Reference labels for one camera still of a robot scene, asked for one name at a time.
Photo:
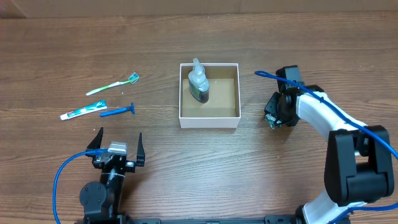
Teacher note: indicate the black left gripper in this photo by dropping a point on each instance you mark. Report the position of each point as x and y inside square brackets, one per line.
[140, 157]

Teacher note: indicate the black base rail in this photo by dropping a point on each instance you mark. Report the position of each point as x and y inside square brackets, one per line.
[211, 220]

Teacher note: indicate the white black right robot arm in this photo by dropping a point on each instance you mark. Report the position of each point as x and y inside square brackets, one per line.
[358, 167]

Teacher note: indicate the white cardboard box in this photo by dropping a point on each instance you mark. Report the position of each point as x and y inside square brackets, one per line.
[223, 108]

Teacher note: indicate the green white soap packet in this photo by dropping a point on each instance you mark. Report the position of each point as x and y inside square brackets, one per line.
[272, 121]

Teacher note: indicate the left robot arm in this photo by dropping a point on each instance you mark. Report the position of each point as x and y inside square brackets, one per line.
[101, 200]

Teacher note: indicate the green white toothbrush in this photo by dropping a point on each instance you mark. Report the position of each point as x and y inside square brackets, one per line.
[133, 78]

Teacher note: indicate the blue disposable razor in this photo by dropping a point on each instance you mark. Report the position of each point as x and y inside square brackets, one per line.
[119, 111]

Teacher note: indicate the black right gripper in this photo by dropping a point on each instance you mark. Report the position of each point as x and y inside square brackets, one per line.
[272, 109]

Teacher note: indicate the teal white toothpaste tube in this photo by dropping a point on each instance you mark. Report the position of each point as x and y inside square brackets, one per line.
[97, 106]

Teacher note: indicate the clear soap pump bottle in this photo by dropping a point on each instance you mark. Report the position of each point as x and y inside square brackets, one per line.
[198, 83]

